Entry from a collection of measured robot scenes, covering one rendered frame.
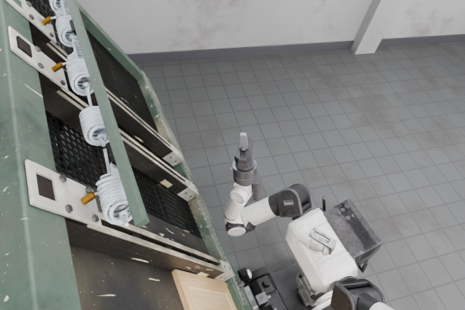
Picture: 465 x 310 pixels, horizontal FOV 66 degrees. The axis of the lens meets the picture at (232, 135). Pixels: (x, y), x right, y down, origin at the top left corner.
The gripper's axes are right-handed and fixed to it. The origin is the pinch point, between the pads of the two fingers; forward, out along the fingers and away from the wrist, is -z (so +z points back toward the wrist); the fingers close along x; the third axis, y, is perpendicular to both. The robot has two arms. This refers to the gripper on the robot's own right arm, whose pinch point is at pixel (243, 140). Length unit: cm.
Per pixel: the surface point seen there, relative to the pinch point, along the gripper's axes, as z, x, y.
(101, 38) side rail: 1, -90, 94
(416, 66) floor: 144, -349, -180
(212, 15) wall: 49, -265, 64
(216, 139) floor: 128, -160, 47
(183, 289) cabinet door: 35, 37, 17
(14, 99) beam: -39, 38, 44
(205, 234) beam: 69, -10, 22
